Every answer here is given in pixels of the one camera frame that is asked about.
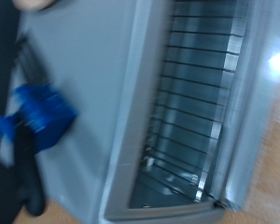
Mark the silver toaster oven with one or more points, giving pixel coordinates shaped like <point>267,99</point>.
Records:
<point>93,77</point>

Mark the small round wooden board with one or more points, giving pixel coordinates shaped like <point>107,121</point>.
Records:
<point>34,4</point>

